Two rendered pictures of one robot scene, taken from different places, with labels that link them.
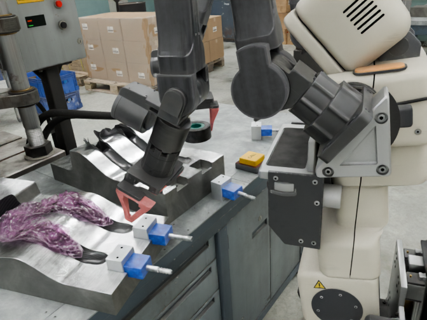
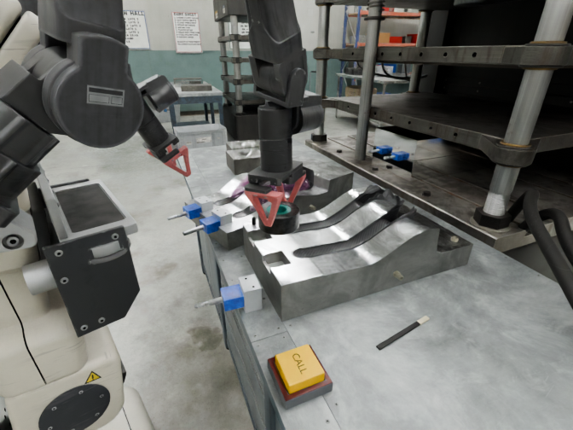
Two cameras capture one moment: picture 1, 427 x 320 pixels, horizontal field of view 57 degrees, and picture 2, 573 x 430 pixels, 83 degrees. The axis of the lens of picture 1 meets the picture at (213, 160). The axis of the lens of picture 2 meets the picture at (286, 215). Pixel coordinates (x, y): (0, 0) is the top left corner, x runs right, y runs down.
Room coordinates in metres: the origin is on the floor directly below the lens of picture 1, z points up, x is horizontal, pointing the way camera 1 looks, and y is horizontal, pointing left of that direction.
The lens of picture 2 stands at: (1.29, -0.44, 1.27)
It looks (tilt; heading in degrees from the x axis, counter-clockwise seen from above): 27 degrees down; 120
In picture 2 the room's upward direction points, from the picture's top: straight up
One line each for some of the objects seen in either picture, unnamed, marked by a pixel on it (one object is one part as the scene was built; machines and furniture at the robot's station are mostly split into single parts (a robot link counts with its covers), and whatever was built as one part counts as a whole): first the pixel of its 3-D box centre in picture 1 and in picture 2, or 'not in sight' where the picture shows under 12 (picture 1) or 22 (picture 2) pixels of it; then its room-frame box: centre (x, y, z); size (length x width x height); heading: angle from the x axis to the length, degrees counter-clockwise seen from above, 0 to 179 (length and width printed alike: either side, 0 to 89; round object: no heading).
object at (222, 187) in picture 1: (235, 192); (227, 298); (0.94, -0.05, 0.83); 0.13 x 0.05 x 0.05; 50
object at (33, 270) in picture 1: (48, 233); (272, 194); (0.77, 0.40, 0.86); 0.50 x 0.26 x 0.11; 70
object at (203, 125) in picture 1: (196, 131); (279, 217); (1.01, 0.04, 0.99); 0.08 x 0.08 x 0.04
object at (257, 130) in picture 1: (269, 130); not in sight; (1.37, -0.22, 0.83); 0.13 x 0.05 x 0.05; 81
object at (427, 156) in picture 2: not in sight; (435, 147); (1.16, 1.21, 0.87); 0.50 x 0.27 x 0.17; 52
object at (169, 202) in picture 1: (133, 161); (355, 235); (1.10, 0.25, 0.87); 0.50 x 0.26 x 0.14; 52
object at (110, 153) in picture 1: (131, 148); (350, 217); (1.08, 0.24, 0.92); 0.35 x 0.16 x 0.09; 52
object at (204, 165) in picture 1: (201, 169); (276, 266); (1.00, 0.04, 0.87); 0.05 x 0.05 x 0.04; 52
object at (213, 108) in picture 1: (204, 114); (270, 200); (1.01, 0.01, 1.03); 0.07 x 0.07 x 0.09; 4
